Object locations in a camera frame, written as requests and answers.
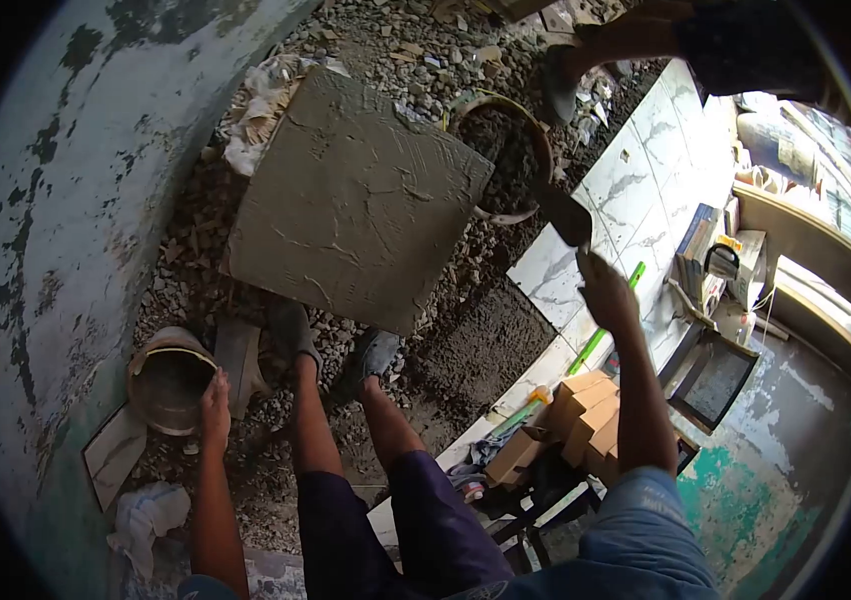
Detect person's right hand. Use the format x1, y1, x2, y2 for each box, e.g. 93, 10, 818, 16
574, 248, 642, 341

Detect person's left hand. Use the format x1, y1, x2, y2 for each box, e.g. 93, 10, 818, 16
198, 366, 233, 453

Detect person's right fingers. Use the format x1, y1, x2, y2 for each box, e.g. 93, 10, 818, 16
575, 248, 610, 295

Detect small bucket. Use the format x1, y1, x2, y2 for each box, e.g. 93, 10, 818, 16
127, 325, 221, 438

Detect dark steel trowel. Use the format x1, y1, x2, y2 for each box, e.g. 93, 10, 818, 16
533, 183, 594, 251

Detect grey tile offcut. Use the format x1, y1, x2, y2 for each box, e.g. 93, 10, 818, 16
213, 315, 271, 421

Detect green spirit level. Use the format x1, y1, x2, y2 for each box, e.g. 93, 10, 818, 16
566, 260, 647, 377

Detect laid white marble tiles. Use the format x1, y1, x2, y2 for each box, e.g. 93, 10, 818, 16
367, 58, 740, 549

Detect stack of tile cartons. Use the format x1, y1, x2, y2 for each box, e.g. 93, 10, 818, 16
669, 201, 769, 320

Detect white marble tile piece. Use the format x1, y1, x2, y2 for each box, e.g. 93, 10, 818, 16
81, 405, 148, 513

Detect bucket of wet mortar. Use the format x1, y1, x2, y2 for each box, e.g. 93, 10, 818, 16
446, 91, 556, 227

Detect stack of cardboard boxes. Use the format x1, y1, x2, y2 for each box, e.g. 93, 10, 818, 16
484, 369, 623, 489

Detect crumpled white cloth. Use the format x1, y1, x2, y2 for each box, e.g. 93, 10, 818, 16
106, 480, 193, 582

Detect green tube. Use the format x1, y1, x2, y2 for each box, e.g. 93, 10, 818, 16
487, 385, 554, 441

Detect black framed sieve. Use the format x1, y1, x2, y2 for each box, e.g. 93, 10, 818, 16
658, 324, 761, 437

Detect mortar-covered square tile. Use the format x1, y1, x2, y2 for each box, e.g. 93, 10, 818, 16
220, 66, 496, 336

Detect full wooden shelf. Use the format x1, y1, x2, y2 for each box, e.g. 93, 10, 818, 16
729, 91, 851, 376

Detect black stool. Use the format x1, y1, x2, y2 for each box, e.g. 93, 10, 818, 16
481, 435, 701, 575

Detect person's legs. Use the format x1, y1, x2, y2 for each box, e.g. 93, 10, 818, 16
268, 300, 518, 600

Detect torn white sack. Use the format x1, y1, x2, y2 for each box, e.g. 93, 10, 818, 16
221, 54, 352, 178

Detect person's body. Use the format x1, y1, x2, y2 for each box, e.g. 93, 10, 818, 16
176, 465, 721, 600

